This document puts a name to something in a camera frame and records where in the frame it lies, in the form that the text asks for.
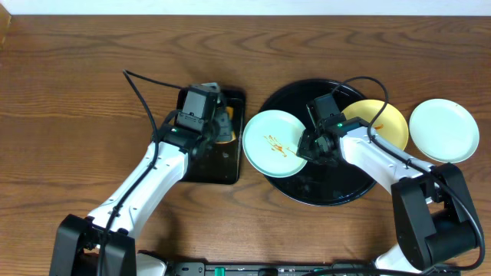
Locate square black tray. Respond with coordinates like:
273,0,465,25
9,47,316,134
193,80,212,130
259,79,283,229
181,87,246,185

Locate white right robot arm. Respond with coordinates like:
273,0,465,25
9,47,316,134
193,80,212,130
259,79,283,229
297,114,486,272

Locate orange sponge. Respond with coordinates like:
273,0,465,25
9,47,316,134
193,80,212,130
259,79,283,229
215,107,236,144

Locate yellow plate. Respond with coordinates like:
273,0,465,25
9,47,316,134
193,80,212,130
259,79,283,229
342,100,409,150

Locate round black tray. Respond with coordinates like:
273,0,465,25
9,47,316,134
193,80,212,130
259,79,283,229
261,79,376,205

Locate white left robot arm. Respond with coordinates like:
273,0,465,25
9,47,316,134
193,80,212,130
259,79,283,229
50,110,243,275

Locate light green plate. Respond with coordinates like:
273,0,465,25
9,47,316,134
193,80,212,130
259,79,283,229
242,110,307,178
409,99,479,163

